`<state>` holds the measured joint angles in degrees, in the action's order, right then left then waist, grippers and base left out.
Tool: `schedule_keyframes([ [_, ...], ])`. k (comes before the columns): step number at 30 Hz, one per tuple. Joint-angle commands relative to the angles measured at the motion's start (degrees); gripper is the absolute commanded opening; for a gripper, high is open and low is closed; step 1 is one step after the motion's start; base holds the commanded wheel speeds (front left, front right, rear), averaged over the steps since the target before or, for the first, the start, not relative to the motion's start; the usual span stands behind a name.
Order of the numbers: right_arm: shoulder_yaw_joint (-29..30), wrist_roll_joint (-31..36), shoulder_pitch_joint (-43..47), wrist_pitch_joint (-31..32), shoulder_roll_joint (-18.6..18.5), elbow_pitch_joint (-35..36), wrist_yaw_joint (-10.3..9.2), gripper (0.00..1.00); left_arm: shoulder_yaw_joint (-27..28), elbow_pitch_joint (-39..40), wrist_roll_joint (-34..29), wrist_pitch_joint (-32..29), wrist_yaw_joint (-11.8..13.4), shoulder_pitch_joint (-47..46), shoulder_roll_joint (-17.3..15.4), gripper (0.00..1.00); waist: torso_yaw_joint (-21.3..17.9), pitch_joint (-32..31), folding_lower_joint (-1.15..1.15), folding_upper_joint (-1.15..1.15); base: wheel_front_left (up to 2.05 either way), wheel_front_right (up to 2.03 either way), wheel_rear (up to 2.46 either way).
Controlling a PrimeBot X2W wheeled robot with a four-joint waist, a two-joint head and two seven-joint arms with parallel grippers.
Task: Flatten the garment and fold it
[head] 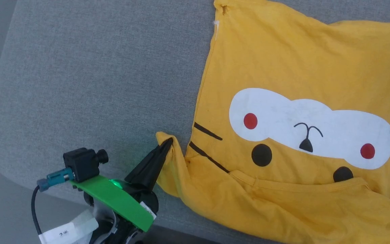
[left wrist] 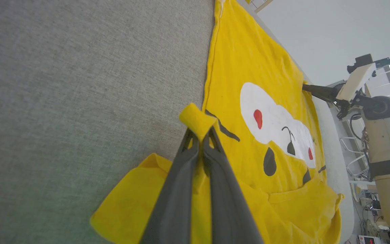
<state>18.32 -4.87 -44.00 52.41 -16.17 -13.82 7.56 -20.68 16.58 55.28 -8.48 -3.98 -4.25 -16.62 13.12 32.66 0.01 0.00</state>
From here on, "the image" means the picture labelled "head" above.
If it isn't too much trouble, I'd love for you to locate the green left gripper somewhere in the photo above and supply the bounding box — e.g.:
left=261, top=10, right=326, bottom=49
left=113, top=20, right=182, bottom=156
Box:
left=69, top=137, right=174, bottom=233

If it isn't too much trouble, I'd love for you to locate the left camera cable teal plug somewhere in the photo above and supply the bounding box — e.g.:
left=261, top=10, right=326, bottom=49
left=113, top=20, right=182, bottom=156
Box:
left=30, top=167, right=76, bottom=238

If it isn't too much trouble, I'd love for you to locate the white paper label tape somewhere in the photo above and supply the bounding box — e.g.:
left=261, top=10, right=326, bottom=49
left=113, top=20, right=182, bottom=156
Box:
left=38, top=209, right=100, bottom=244

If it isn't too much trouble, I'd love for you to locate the yellow cat-face t-shirt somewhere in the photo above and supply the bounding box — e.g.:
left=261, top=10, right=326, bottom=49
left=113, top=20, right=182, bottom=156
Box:
left=156, top=0, right=390, bottom=244

